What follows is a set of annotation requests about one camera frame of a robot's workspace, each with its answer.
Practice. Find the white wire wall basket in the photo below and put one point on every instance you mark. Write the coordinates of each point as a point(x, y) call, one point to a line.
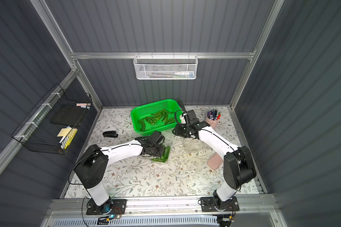
point(166, 68)

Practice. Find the clear pepper container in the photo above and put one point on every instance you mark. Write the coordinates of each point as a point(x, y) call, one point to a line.
point(164, 157)

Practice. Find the pink case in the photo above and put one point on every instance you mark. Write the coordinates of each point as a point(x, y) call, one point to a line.
point(215, 161)

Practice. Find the green plastic basket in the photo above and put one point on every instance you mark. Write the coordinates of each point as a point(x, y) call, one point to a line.
point(145, 111)

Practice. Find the black wire wall basket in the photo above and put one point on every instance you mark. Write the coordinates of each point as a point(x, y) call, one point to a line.
point(53, 126)

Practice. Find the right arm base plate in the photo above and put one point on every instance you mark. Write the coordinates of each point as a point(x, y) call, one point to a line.
point(211, 204)

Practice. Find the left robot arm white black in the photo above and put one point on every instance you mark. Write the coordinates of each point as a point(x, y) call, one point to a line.
point(91, 167)

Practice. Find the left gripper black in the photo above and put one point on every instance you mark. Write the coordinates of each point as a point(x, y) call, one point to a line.
point(158, 150)

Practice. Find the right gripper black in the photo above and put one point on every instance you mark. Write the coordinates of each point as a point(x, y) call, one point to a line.
point(180, 131)

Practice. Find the black stapler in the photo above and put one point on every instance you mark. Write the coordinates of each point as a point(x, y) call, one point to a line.
point(110, 134)

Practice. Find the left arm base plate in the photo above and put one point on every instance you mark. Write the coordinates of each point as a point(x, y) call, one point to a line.
point(110, 207)

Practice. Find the yellow sticky notes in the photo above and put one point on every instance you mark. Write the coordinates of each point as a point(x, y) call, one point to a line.
point(64, 132)

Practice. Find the black notebook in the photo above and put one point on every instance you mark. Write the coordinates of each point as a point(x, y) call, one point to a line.
point(69, 115)

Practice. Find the pink pen cup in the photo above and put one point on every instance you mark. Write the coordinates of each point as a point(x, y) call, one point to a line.
point(212, 117)

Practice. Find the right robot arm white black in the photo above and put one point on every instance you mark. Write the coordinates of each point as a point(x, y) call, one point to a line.
point(238, 163)

